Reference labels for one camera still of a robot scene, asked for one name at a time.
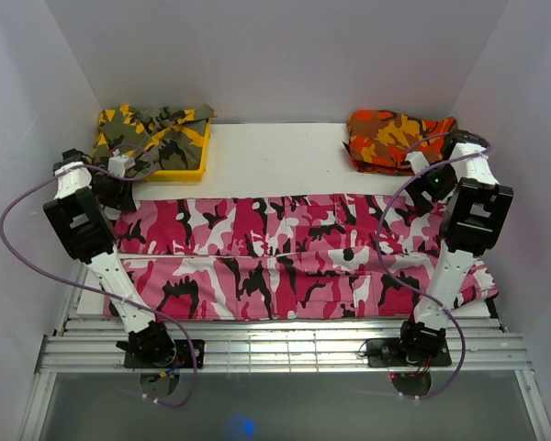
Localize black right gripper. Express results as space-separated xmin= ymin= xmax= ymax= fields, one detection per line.
xmin=403 ymin=161 xmax=457 ymax=218

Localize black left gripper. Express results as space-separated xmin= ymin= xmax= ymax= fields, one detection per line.
xmin=90 ymin=171 xmax=138 ymax=213

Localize pink camouflage trousers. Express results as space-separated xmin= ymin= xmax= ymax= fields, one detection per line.
xmin=101 ymin=192 xmax=500 ymax=322

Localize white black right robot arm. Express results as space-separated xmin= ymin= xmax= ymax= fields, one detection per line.
xmin=396 ymin=130 xmax=514 ymax=365

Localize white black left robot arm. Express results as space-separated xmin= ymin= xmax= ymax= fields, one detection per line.
xmin=43 ymin=149 xmax=177 ymax=368

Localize green yellow camouflage trousers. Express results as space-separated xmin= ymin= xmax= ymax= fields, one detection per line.
xmin=87 ymin=103 xmax=219 ymax=184

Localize orange camouflage folded trousers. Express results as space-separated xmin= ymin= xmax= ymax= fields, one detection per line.
xmin=343 ymin=109 xmax=457 ymax=175

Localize yellow plastic tray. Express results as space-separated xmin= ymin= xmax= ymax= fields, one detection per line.
xmin=85 ymin=117 xmax=212 ymax=184

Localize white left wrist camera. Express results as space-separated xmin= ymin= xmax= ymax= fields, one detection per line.
xmin=107 ymin=154 xmax=135 ymax=177

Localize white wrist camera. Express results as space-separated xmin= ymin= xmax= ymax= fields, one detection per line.
xmin=107 ymin=154 xmax=135 ymax=177
xmin=405 ymin=151 xmax=431 ymax=175

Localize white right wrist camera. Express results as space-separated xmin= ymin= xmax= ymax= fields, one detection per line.
xmin=405 ymin=151 xmax=431 ymax=175

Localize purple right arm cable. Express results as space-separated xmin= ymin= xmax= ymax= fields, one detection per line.
xmin=353 ymin=130 xmax=493 ymax=401

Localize aluminium rail frame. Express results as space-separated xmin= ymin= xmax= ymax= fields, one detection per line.
xmin=20 ymin=269 xmax=551 ymax=440

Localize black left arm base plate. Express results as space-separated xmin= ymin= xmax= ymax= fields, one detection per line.
xmin=122 ymin=339 xmax=206 ymax=370

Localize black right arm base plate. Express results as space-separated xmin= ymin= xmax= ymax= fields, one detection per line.
xmin=358 ymin=337 xmax=452 ymax=368

